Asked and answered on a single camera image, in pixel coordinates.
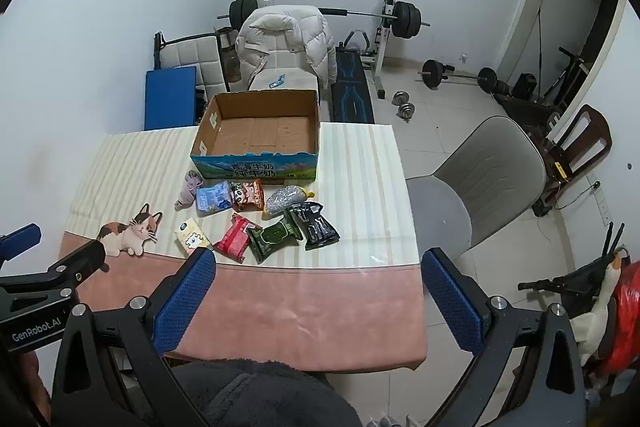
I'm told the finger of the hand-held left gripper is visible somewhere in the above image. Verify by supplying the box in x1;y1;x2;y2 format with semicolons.
0;239;108;308
0;223;43;264

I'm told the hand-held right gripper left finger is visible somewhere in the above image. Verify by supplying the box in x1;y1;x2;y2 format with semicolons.
50;249;218;427

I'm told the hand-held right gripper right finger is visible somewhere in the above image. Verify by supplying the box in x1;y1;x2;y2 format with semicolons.
421;248;588;427

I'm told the yellow white tissue pack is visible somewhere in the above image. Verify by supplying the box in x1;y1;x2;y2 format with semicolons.
174;217;213;258

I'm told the red snack packet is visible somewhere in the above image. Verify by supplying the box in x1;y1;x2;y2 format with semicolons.
213;213;263;263

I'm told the blue soft packet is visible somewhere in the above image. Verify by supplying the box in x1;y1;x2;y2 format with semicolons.
196;181;232;214

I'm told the green snack packet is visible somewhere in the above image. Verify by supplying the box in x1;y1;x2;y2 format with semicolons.
246;216;305;265

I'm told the purple-grey snack packet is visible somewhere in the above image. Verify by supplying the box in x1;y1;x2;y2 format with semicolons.
174;170;203;210

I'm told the panda print snack packet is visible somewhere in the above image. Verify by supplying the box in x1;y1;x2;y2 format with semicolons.
229;179;265;212

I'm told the silver glitter pouch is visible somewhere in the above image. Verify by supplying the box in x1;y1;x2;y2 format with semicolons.
263;186;316;215

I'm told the black snack packet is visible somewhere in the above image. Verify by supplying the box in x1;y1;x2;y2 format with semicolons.
285;202;341;250

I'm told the printed cardboard box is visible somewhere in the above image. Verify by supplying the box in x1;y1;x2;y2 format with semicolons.
190;89;322;182

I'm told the person's left forearm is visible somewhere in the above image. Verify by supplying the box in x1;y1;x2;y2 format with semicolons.
17;351;53;425

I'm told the person's dark fleece clothing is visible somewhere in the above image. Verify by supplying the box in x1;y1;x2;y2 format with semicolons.
170;359;361;427

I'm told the grey shell chair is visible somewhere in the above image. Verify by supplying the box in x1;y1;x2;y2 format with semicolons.
405;116;548;268

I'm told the white goose plush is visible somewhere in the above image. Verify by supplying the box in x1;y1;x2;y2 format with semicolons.
570;252;626;365

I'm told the black antenna device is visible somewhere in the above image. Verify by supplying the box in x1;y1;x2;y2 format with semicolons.
601;222;627;260

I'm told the red plastic bag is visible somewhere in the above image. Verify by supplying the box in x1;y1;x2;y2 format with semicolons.
597;259;640;375

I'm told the blue folded mat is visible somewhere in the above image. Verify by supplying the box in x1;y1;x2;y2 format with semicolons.
144;66;198;131

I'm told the dark low stand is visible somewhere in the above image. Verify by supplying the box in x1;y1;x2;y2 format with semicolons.
500;94;556;132

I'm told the brown wooden chair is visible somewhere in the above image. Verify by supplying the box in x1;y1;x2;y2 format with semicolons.
542;104;613;208

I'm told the black bag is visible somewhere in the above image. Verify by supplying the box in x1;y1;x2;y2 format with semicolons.
512;73;538;100

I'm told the short barbell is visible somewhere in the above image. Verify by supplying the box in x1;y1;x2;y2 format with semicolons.
419;58;498;94

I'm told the black weight bench white rack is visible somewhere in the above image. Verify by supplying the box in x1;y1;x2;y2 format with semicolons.
257;0;403;125

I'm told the brown translucent water jug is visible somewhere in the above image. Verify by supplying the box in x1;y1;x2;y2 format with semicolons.
216;27;243;82

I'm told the beige upholstered chair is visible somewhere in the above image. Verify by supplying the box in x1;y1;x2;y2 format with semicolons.
248;42;321;94

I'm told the black kick scooter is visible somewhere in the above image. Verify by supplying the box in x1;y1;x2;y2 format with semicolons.
537;47;586;108

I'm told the thin black pole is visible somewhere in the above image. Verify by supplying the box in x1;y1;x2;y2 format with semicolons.
536;6;546;75

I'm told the white puffer jacket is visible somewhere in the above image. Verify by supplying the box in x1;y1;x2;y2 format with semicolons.
235;5;338;90

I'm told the barbell with black plates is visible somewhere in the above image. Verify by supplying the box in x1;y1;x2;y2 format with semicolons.
217;0;431;38

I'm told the white door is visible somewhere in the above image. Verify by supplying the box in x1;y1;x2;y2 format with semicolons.
500;0;608;82

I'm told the black power cable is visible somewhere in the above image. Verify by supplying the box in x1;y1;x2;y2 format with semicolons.
555;182;600;211

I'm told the white padded black-frame chair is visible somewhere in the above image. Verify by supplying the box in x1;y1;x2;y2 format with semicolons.
152;32;231;100

